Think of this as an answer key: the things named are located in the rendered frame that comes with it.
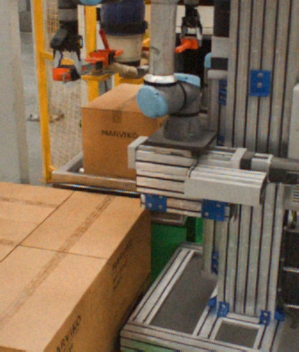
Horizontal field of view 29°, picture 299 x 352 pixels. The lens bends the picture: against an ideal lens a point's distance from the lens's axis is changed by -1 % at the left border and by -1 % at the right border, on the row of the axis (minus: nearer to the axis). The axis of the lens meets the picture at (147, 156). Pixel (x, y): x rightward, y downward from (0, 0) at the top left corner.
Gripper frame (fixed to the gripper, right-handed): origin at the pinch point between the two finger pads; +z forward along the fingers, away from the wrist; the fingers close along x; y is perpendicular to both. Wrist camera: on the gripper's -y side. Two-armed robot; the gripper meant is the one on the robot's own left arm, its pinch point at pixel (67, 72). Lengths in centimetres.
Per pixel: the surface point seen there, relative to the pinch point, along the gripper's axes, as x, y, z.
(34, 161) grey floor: 141, 198, 126
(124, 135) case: -2, 53, 42
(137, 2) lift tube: -8, 57, -22
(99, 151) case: 12, 53, 52
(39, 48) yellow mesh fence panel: 109, 162, 22
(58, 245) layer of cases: 1, -14, 69
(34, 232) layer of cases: 16, -7, 70
